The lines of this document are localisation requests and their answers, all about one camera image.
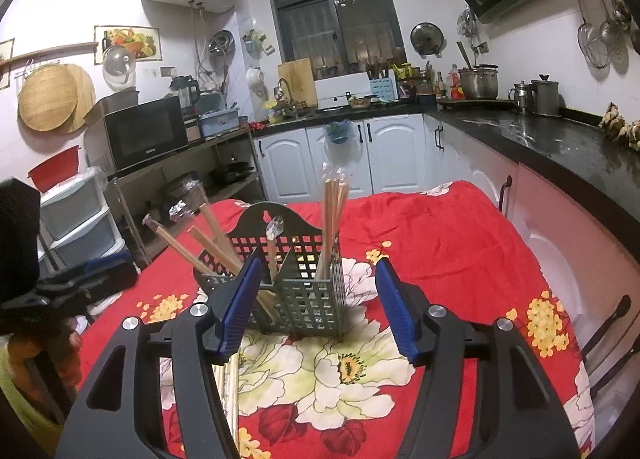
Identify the bowl of vegetables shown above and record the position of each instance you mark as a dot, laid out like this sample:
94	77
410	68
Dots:
361	101

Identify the fruit wall poster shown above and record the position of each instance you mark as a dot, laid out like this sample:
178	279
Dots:
6	64
127	43

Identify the dark framed window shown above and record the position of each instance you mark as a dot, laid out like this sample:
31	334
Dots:
320	4

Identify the steel canister with lid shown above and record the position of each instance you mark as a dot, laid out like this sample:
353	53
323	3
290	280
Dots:
545	96

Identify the hanging mesh strainer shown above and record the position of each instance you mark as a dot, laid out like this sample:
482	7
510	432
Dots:
594	46

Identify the hanging steel skimmer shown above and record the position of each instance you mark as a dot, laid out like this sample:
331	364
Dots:
619	49

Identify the red sauce bottle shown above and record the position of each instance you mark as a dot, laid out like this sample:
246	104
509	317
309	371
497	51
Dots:
455	84

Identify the brown dried bundle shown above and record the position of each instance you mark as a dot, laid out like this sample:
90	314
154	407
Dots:
620	126

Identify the black wok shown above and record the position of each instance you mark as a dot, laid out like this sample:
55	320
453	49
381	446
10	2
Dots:
232	171

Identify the blue cutlery holder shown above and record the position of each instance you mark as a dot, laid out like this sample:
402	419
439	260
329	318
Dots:
384	89

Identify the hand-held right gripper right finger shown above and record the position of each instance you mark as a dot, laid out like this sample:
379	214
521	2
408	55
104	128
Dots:
397	309

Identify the small steel kettle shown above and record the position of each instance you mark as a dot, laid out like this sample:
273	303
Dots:
520	98

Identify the glass pot lid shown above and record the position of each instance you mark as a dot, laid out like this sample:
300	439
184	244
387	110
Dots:
119	66

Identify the white hanging jug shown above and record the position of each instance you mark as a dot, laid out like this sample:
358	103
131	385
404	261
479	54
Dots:
256	83

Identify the dark metal pot lid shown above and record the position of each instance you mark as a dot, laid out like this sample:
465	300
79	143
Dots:
428	39

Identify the round bamboo board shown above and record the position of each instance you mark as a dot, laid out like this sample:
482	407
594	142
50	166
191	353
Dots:
86	99
45	99

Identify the hanging steel utensils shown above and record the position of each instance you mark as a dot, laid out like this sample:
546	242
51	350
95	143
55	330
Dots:
467	21

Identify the wooden wall rail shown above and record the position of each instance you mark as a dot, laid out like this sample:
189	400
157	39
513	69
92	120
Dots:
50	51

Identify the hanging steel bowl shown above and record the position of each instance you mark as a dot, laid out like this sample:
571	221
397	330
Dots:
221	42

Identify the black chair frame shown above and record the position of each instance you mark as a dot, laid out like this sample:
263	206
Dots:
607	324

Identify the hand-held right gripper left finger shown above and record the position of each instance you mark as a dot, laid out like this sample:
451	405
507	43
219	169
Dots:
240	309

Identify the wooden board under stockpot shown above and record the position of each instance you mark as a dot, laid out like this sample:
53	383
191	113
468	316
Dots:
475	103

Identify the black kitchen countertop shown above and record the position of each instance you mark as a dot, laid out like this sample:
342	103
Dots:
550	139

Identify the wooden cutting board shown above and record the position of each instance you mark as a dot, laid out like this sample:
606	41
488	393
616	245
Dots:
299	84

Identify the grey perforated utensil basket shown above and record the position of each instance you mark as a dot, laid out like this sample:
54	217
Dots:
305	299

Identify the red floral tablecloth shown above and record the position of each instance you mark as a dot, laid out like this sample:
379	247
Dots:
450	249

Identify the person's left forearm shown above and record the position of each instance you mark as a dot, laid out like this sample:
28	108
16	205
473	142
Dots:
70	359

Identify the steel stockpot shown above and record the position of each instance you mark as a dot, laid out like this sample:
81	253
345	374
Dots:
479	83

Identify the person's green clothing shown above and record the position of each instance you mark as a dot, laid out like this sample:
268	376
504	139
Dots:
20	404

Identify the white countertop appliance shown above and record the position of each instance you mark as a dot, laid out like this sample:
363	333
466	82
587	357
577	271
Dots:
342	91

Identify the steel faucet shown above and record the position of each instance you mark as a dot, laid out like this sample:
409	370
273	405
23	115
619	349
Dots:
282	89

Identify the red plastic basin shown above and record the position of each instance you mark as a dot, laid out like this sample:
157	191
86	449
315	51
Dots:
54	171

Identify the stacked steel pots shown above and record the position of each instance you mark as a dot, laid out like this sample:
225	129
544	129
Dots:
180	186

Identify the black microwave oven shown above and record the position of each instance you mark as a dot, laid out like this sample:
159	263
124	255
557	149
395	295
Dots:
145	134

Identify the white kitchen cabinets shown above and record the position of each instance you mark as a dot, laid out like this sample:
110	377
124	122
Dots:
390	149

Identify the wooden chopsticks pair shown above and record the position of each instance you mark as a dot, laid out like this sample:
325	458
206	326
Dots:
231	404
327	219
342	209
217	229
180	249
210	249
271	259

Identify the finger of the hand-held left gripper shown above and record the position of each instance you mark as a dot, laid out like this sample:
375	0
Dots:
107	262
117	284

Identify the pale blue storage box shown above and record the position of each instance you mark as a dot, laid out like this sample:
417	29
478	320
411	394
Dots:
220	123

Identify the plastic drawer cabinet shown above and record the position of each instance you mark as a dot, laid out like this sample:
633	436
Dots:
75	219

